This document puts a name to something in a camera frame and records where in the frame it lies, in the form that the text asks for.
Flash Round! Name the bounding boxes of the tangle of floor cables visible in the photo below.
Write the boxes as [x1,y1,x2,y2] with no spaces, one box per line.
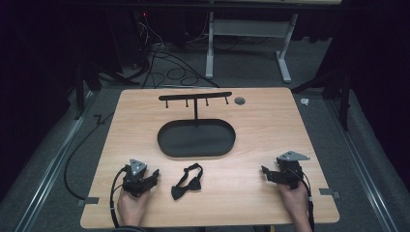
[133,12,221,89]

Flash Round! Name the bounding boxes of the person's left hand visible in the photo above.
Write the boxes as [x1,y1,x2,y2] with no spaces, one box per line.
[116,188,151,227]

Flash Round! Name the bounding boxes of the hand-held gripper black cable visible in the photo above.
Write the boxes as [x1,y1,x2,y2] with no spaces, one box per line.
[301,179,316,232]
[109,165,129,228]

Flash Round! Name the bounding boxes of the grey metal floor rail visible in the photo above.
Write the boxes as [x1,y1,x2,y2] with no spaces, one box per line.
[324,98,400,232]
[14,90,100,232]

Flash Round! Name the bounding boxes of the long black floor cable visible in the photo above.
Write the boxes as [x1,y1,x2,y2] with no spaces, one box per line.
[63,111,114,201]

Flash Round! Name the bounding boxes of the white metal desk frame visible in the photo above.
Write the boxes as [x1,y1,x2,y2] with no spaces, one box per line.
[205,11,300,84]

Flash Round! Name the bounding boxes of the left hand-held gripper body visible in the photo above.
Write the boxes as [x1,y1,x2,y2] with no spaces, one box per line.
[121,158,153,198]

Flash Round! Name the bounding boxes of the grey tape strip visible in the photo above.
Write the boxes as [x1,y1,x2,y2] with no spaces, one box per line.
[318,188,341,199]
[76,196,101,207]

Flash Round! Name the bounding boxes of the black hook stand with tray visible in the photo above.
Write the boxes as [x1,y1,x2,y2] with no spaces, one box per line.
[157,91,237,159]

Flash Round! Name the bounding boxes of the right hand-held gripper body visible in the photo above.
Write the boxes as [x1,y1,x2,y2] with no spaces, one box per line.
[275,150,311,190]

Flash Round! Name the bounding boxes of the person's right hand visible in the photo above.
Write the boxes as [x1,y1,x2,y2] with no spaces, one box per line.
[278,181,309,223]

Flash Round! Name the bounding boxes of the right hand-held gripper black cable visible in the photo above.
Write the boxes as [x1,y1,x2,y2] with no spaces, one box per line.
[301,179,316,232]

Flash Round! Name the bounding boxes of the black metal stand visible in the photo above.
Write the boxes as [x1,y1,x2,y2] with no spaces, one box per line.
[73,59,139,121]
[291,69,353,131]

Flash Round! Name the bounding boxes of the black bow tie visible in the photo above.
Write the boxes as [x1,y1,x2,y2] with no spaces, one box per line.
[170,162,204,201]

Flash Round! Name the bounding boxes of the left hand-held gripper black cable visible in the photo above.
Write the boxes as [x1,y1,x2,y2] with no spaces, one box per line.
[109,165,129,228]

